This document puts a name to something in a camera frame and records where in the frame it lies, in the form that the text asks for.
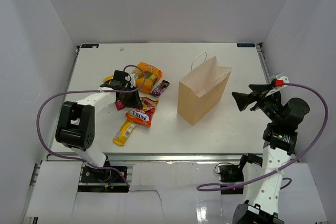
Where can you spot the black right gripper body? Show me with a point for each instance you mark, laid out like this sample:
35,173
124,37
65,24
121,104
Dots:
268,103

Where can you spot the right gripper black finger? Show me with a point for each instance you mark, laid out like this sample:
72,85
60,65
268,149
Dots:
243,100
261,88

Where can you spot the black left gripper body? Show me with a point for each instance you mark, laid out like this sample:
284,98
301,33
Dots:
128,88

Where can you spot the colourful fruit gummy bag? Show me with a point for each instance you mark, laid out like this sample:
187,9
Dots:
143,115

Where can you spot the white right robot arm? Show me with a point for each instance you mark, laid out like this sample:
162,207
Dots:
280,137

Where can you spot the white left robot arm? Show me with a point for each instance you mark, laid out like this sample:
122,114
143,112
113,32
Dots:
76,125

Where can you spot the large orange gummy bag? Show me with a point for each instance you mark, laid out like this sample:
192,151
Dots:
151,75

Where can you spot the brown paper bag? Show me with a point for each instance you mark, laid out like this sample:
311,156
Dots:
201,89

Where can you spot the pink red candy packet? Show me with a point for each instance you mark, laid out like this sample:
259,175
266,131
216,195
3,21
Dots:
119,105

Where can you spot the small yellow snack packet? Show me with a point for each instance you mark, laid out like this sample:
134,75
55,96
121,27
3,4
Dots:
108,78

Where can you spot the purple chocolate bar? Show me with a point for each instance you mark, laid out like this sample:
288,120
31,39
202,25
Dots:
159,89

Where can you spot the yellow snack bar wrapper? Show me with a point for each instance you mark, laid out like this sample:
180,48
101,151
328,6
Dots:
123,134

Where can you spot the blue label sticker right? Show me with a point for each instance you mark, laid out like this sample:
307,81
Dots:
245,45

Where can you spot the blue label sticker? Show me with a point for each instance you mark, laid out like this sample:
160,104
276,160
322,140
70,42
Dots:
89,46
245,45

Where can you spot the blue label sticker left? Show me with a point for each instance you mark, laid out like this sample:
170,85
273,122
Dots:
89,46

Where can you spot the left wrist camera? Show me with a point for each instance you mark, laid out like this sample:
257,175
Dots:
131,79

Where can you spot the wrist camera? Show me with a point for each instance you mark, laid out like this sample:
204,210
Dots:
279,79
131,79

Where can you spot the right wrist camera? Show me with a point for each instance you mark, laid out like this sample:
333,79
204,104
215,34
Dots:
279,79

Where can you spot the aluminium table frame rail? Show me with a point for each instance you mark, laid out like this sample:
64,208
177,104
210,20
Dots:
169,157

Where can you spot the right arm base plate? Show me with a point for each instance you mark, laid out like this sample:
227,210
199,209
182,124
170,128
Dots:
230,174

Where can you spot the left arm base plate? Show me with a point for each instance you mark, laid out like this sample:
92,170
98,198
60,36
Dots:
91,176

